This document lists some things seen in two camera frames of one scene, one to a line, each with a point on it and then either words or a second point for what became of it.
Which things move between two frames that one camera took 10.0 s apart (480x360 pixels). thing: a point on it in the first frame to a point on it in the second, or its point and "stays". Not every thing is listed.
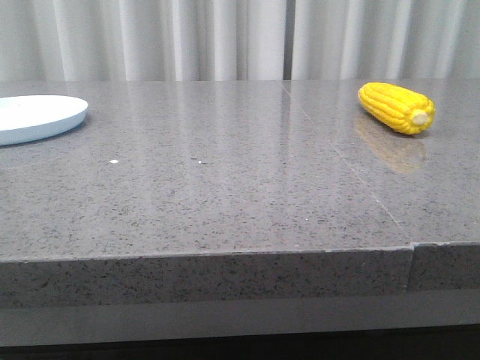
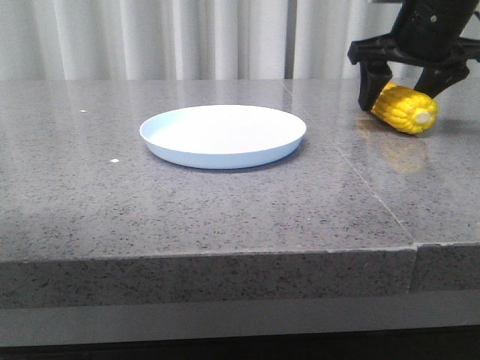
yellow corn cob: [400, 108] stays
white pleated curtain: [100, 40] stays
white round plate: [28, 117] to [223, 136]
